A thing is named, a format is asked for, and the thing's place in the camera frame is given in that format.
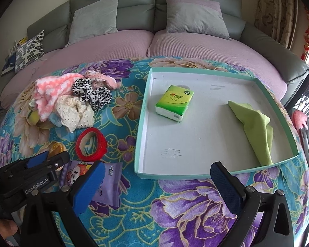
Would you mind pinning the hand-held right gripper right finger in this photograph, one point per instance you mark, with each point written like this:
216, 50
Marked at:
225, 187

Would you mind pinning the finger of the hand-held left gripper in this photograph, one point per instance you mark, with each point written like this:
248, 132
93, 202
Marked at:
58, 160
38, 159

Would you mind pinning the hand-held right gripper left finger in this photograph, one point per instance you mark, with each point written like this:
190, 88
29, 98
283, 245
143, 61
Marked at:
88, 187

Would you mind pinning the purple wet wipes packet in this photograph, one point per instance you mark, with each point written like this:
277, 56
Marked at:
110, 182

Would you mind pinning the teal shallow cardboard box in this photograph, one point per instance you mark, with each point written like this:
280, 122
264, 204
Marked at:
208, 141

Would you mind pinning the cream eyelet hair scrunchie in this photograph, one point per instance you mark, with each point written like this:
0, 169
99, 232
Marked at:
72, 113

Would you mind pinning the green tissue pack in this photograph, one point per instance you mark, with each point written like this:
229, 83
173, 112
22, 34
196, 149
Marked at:
173, 100

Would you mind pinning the person's left hand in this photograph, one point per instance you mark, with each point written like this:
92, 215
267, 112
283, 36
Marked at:
5, 228

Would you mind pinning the gold round object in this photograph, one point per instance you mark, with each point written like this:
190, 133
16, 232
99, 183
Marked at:
55, 149

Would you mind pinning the light blue cloth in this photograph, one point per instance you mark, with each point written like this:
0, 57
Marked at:
55, 120

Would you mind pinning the red fabric hair band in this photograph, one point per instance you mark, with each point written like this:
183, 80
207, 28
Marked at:
102, 148

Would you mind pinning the floral printed blanket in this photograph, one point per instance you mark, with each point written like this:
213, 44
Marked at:
170, 211

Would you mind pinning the pink white knitted cloth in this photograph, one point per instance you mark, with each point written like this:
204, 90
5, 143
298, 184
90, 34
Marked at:
49, 92

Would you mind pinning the green microfibre cloth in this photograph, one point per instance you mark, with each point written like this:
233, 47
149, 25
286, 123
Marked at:
257, 128

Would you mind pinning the leopard print hair scrunchie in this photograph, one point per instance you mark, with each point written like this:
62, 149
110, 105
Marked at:
99, 96

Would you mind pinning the light pink cloth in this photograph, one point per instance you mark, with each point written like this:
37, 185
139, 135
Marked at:
108, 81

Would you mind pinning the blue white cushion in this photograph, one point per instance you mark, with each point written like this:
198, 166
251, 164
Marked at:
9, 64

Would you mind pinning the black white patterned pillow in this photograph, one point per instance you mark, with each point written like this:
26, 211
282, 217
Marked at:
28, 51

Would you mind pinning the white small rack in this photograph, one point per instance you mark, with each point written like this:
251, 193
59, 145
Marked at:
14, 47

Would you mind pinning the yellow small packet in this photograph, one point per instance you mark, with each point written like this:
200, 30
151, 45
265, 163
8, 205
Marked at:
23, 41

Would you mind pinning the pink sofa cover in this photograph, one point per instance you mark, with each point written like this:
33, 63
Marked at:
105, 46

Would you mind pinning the grey sofa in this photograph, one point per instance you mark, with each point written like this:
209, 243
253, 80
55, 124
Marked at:
134, 5

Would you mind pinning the grey pillow with pink band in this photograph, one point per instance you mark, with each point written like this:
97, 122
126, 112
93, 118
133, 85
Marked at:
198, 15

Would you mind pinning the patterned beige curtain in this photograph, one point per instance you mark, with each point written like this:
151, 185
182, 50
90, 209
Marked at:
275, 12

